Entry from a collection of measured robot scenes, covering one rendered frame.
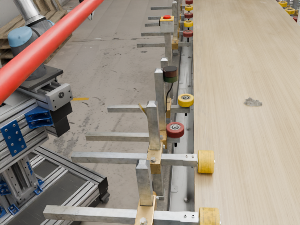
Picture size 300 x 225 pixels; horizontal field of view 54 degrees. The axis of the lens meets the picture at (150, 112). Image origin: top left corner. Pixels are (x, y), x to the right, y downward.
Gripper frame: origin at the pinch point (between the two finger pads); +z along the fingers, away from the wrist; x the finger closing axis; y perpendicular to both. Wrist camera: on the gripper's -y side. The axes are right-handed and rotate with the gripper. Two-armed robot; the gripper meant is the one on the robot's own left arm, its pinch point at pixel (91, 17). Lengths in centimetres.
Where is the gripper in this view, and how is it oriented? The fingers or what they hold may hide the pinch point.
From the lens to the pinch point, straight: 143.5
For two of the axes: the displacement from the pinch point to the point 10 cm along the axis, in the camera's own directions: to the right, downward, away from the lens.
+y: -8.3, -2.6, 5.0
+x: -5.6, 4.9, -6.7
